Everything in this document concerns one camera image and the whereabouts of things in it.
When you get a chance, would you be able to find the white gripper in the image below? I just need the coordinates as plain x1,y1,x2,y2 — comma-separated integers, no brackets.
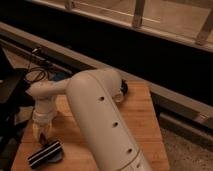
32,107,57,139

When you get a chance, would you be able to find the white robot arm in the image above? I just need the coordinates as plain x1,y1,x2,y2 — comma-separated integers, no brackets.
28,68,153,171

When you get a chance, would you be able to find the black white striped block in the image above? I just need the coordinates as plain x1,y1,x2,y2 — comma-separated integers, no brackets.
28,140,63,169

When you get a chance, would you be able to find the black chair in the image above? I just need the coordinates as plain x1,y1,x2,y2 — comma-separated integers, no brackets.
0,48,34,154

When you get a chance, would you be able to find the black round bowl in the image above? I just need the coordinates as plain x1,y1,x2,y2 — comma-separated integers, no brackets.
120,79,128,101

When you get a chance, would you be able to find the metal railing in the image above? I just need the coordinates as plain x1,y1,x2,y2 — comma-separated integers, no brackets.
29,0,213,53

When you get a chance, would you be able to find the black cable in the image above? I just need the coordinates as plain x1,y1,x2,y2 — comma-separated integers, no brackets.
23,48,54,84

